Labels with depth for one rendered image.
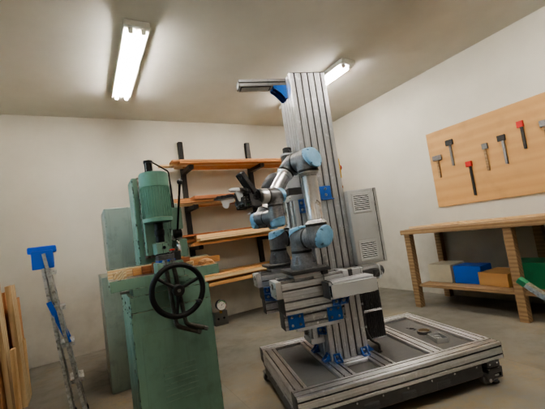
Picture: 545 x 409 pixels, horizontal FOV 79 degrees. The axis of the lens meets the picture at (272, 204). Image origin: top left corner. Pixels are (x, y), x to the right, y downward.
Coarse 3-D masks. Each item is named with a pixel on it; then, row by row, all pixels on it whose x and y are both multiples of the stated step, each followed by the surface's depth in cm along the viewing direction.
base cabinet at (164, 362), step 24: (144, 312) 180; (144, 336) 179; (168, 336) 184; (192, 336) 190; (144, 360) 177; (168, 360) 183; (192, 360) 188; (216, 360) 195; (144, 384) 176; (168, 384) 181; (192, 384) 187; (216, 384) 193; (144, 408) 174; (168, 408) 179; (192, 408) 185; (216, 408) 191
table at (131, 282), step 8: (216, 264) 203; (192, 272) 196; (200, 272) 198; (208, 272) 200; (216, 272) 202; (112, 280) 184; (120, 280) 177; (128, 280) 179; (136, 280) 181; (144, 280) 183; (184, 280) 184; (112, 288) 175; (120, 288) 177; (128, 288) 178; (136, 288) 180
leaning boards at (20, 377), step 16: (0, 288) 244; (0, 304) 237; (16, 304) 267; (0, 320) 231; (16, 320) 258; (0, 336) 230; (16, 336) 253; (0, 352) 229; (16, 352) 251; (0, 368) 229; (16, 368) 233; (0, 384) 224; (16, 384) 230; (0, 400) 222; (16, 400) 229
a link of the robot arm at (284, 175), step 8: (288, 160) 184; (280, 168) 185; (288, 168) 184; (280, 176) 182; (288, 176) 184; (272, 184) 180; (280, 184) 180; (264, 208) 171; (256, 216) 169; (256, 224) 171; (264, 224) 167
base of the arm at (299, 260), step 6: (294, 252) 184; (300, 252) 182; (306, 252) 183; (294, 258) 184; (300, 258) 182; (306, 258) 181; (312, 258) 185; (294, 264) 183; (300, 264) 181; (306, 264) 180; (312, 264) 181
